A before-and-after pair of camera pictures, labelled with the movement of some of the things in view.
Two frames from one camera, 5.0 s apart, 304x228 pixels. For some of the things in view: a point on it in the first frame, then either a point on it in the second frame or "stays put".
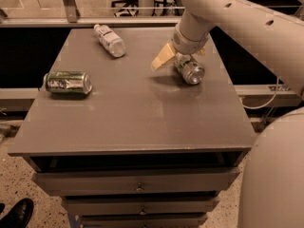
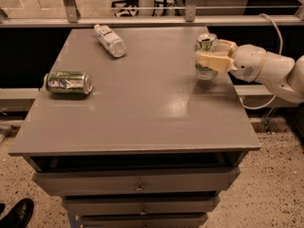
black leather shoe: x=19 y=216 stays put
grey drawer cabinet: x=134 y=131 stays put
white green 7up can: x=187 y=66 → x=206 y=43
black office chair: x=131 y=4 stays put
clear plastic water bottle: x=110 y=41 stays put
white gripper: x=187 y=44 → x=249 y=64
